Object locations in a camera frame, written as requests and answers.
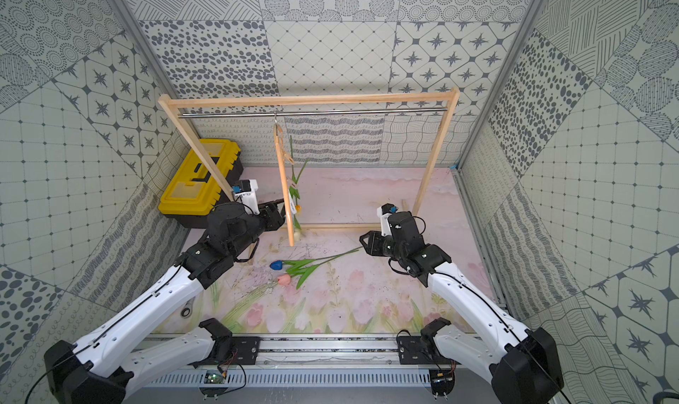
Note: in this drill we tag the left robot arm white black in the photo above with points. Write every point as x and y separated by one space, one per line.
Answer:
104 367

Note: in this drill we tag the yellow black toolbox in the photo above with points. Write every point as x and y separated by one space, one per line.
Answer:
192 193

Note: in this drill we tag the aluminium mounting rail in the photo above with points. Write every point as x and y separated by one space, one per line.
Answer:
325 351

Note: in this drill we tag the wooden clothes rack frame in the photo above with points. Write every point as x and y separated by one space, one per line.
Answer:
172 107

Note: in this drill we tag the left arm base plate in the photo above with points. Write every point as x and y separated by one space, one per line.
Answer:
241 350

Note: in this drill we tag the white artificial tulip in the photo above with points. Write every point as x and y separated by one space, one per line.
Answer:
297 229

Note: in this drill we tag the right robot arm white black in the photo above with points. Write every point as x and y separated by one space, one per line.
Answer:
520 364

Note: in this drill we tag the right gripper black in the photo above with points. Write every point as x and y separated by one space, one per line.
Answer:
374 240

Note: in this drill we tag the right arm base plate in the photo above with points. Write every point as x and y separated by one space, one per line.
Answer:
413 351

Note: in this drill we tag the yellow artificial tulip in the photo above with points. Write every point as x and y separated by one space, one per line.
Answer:
295 178

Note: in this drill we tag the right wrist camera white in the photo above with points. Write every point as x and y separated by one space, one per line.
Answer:
384 213

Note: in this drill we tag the right black circuit board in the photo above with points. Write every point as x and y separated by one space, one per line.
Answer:
442 383

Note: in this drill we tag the wooden curved clothes hanger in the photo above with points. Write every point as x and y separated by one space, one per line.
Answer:
282 158

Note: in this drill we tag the metal rack rod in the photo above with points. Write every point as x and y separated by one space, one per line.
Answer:
308 114

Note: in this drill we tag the white vented cable duct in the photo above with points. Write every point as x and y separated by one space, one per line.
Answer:
253 377

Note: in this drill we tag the left green circuit board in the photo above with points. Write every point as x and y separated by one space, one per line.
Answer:
214 385

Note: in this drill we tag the blue artificial tulip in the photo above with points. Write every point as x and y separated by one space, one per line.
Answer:
298 264

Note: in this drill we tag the silver combination wrench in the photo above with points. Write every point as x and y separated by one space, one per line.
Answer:
186 311

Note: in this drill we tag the floral pink table mat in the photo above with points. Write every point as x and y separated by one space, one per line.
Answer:
352 294

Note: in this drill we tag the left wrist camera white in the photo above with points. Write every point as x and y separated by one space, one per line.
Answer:
244 191

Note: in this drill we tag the pink artificial tulip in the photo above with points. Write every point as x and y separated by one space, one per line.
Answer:
297 275

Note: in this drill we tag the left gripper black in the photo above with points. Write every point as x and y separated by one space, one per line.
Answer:
277 213

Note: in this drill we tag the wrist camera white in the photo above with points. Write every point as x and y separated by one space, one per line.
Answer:
244 191
384 213

